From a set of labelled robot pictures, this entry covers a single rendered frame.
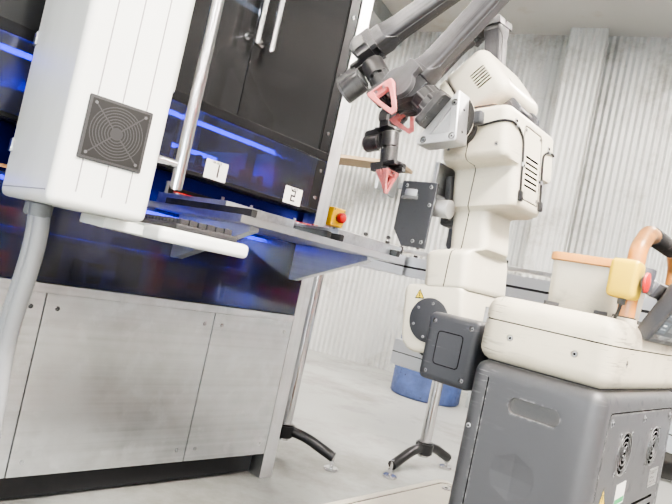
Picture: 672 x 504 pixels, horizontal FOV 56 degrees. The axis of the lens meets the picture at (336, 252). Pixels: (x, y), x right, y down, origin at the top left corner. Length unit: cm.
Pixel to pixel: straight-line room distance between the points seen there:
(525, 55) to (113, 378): 499
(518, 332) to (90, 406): 123
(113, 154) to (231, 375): 115
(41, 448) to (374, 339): 442
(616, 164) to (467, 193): 429
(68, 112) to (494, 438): 96
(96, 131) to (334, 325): 512
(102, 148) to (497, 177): 85
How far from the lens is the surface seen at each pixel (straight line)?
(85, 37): 124
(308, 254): 221
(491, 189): 150
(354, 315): 609
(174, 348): 203
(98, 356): 191
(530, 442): 121
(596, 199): 571
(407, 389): 476
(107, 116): 122
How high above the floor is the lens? 79
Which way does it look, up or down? 2 degrees up
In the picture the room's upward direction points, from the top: 12 degrees clockwise
